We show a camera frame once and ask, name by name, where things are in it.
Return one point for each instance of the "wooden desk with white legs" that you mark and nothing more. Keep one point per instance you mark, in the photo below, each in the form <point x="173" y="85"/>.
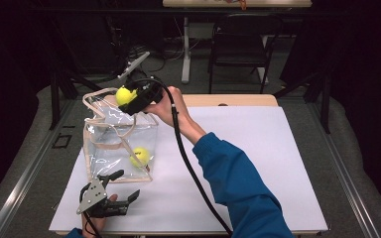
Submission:
<point x="186" y="66"/>

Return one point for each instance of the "yellow tennis ball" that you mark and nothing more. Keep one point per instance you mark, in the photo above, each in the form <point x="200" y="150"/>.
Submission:
<point x="125" y="95"/>
<point x="140" y="156"/>

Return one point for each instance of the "metal floor rail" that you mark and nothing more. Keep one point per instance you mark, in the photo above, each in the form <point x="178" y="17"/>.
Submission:
<point x="20" y="188"/>
<point x="350" y="191"/>

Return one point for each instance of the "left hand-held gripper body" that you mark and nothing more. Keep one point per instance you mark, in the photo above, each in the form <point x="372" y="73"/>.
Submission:
<point x="92" y="196"/>

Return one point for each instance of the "black metal stand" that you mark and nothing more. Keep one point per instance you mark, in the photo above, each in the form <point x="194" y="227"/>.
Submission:
<point x="326" y="105"/>
<point x="55" y="99"/>

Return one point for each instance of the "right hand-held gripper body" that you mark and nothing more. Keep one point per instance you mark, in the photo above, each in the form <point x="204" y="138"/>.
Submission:
<point x="145" y="94"/>

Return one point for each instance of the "orange object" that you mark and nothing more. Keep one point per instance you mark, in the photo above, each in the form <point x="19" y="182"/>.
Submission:
<point x="242" y="4"/>

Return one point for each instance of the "black folding chair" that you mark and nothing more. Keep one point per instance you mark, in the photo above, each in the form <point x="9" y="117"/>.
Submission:
<point x="238" y="49"/>

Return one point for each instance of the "white table mat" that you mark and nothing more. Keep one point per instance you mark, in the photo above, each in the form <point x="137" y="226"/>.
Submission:
<point x="278" y="148"/>

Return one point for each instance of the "clear plastic bag beige trim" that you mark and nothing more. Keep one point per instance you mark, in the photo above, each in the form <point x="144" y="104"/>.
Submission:
<point x="112" y="155"/>

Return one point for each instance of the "person's left hand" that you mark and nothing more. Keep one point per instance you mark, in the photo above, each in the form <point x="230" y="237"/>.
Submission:
<point x="94" y="226"/>

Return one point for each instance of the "person's right hand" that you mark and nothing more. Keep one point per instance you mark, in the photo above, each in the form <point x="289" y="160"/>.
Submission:
<point x="168" y="107"/>

